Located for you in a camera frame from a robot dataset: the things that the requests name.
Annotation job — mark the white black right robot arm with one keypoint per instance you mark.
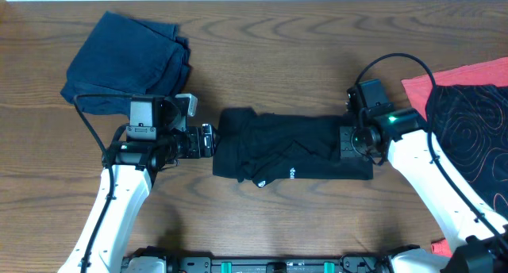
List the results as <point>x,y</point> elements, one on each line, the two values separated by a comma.
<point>476,234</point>

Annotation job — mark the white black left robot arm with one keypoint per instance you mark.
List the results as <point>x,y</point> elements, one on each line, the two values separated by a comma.
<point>129,172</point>

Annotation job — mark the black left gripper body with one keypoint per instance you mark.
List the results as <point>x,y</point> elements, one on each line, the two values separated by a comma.
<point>189,144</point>

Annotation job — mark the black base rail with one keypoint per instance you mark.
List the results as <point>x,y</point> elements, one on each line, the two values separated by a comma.
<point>278,265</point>

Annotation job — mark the black swirl patterned garment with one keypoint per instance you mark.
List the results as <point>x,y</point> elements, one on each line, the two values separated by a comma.
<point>472,138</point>

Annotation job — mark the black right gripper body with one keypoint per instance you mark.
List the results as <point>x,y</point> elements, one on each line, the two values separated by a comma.
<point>352,144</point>

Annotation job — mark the black t-shirt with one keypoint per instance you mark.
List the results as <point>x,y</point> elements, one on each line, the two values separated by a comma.
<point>264,147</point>

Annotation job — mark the red cloth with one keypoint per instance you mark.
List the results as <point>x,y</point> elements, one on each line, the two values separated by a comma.
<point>444,86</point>

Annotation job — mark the folded navy blue shorts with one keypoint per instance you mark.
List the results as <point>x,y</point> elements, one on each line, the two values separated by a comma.
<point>127,56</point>

